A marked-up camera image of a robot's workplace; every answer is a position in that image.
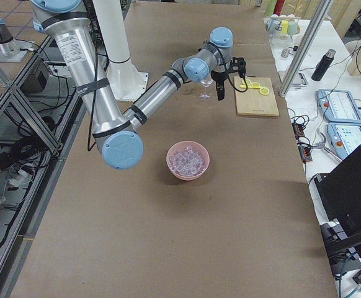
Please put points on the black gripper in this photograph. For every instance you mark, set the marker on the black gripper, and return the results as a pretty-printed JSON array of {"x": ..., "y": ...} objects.
[{"x": 219, "y": 76}]

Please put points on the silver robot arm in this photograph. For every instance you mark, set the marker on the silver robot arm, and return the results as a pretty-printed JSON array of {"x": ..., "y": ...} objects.
[{"x": 114, "y": 124}]

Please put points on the clear wine glass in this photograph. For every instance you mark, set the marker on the clear wine glass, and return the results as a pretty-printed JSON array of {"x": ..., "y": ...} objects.
[{"x": 206, "y": 83}]

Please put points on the pink bowl of ice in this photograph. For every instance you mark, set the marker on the pink bowl of ice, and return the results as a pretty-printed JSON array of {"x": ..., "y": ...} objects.
[{"x": 187, "y": 160}]

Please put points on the yellow lemon slice middle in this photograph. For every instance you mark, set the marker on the yellow lemon slice middle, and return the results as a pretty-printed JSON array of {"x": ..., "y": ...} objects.
[{"x": 255, "y": 85}]

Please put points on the bamboo cutting board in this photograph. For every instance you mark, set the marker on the bamboo cutting board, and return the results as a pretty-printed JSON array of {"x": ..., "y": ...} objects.
[{"x": 251, "y": 103}]

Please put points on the yellow lemon slice near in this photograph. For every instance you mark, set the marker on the yellow lemon slice near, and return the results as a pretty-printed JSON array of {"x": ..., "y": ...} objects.
[{"x": 264, "y": 91}]

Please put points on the small steel cup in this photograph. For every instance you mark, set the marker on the small steel cup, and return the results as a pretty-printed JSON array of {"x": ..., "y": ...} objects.
[{"x": 285, "y": 53}]

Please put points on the white kitchen scale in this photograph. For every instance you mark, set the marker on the white kitchen scale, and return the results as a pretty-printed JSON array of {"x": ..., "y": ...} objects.
[{"x": 299, "y": 80}]

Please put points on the tray of pastel cups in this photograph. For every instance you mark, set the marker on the tray of pastel cups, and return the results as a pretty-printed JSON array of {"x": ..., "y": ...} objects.
[{"x": 282, "y": 26}]

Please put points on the black insulated bottle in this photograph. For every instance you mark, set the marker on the black insulated bottle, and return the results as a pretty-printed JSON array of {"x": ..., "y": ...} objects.
[{"x": 323, "y": 65}]

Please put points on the far blue teach pendant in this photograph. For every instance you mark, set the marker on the far blue teach pendant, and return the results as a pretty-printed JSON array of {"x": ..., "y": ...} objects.
[{"x": 338, "y": 106}]

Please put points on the blue teach pendant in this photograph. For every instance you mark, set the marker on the blue teach pendant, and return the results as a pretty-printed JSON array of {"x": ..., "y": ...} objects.
[
  {"x": 338, "y": 106},
  {"x": 344, "y": 137}
]

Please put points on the near blue teach pendant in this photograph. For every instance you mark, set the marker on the near blue teach pendant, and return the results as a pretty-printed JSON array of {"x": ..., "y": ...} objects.
[{"x": 344, "y": 137}]

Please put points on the black laptop monitor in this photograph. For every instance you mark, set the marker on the black laptop monitor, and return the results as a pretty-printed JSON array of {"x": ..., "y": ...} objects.
[{"x": 340, "y": 192}]

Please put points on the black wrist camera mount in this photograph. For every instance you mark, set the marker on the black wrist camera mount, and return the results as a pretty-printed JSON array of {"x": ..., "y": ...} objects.
[{"x": 238, "y": 65}]

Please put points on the white pedestal column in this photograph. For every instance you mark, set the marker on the white pedestal column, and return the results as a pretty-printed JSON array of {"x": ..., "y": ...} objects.
[{"x": 126, "y": 82}]

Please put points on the aluminium frame post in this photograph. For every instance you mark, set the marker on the aluminium frame post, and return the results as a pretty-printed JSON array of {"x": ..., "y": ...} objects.
[{"x": 308, "y": 38}]

